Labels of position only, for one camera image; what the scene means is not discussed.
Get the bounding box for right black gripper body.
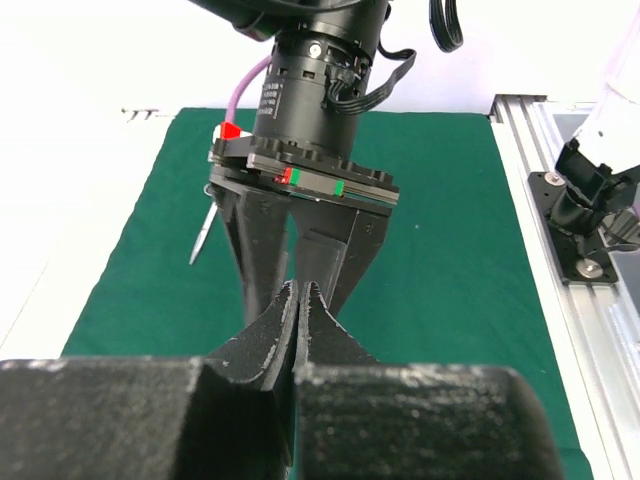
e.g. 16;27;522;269
208;135;400;207

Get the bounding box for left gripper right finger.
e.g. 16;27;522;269
294;282;565;479

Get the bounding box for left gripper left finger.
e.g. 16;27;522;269
1;281;298;479

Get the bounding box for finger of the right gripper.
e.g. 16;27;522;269
289;198;392;315
212;176;290;325

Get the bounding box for steel surgical scissors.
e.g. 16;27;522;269
189;183;218;265

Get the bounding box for green surgical drape cloth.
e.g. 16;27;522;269
64;108;592;479

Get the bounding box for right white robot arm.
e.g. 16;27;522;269
203;1;416;322

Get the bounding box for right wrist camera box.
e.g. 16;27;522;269
211;121;252;147

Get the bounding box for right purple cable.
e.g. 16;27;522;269
225;54;274;126

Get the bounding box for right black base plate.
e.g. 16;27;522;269
528;172;618;285

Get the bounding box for aluminium front rail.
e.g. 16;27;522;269
490;95;639;479

